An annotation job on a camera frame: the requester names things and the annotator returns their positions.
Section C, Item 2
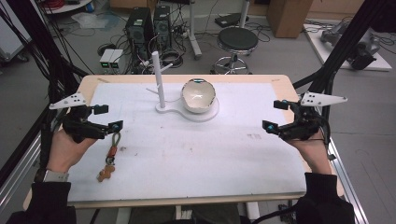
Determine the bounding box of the black round stool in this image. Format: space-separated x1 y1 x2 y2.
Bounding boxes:
210 26 260 76

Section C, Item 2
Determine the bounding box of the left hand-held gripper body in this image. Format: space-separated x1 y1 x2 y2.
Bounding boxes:
49 91 110 144

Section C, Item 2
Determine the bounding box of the aluminium rail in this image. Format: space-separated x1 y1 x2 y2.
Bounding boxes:
326 136 370 224
0 133 42 216

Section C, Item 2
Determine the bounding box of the small white box green display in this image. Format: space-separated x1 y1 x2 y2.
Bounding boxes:
99 49 115 69
108 49 125 70

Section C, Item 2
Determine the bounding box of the white peg stand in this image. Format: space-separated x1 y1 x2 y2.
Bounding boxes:
146 50 220 123

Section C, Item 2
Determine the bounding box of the black metal frame strut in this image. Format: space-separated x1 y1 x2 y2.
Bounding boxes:
292 0 396 125
5 0 92 132

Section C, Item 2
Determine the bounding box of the grey wristwatch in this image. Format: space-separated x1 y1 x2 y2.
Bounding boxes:
34 168 70 183

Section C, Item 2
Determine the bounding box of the white round table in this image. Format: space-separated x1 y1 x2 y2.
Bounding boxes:
40 0 94 15

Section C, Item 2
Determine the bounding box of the white floor board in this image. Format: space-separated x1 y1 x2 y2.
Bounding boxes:
303 20 393 72

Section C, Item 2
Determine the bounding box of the white desk leg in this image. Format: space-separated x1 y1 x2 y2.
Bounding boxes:
188 0 204 61

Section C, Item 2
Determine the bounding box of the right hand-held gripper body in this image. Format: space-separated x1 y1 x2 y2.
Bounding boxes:
278 91 348 142

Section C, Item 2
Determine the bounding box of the white table mat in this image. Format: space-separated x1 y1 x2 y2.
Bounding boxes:
67 81 307 203

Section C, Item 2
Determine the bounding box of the large black computer tower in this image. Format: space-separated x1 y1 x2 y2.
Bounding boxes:
125 7 154 64

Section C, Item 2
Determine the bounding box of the white bowl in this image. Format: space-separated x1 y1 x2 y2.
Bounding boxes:
180 77 218 115

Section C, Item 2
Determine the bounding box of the person's right hand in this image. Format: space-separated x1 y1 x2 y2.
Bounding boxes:
286 132 332 175

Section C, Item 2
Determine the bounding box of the brown cardboard box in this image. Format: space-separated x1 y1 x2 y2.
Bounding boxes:
266 0 314 39

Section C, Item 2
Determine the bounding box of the grey machine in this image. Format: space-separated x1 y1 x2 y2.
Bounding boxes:
319 21 381 71

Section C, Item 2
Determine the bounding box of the person's left hand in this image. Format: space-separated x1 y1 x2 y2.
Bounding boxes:
46 129 97 174

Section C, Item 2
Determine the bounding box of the black cable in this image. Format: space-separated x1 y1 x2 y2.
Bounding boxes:
251 206 297 224

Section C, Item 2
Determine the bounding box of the keychain with gingerbread figure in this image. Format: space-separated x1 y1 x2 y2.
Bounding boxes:
96 132 122 183

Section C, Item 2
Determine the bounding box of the slim black computer tower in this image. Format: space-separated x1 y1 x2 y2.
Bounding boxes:
152 5 172 49

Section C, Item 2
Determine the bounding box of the black flat device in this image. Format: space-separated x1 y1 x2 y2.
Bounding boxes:
214 12 250 29

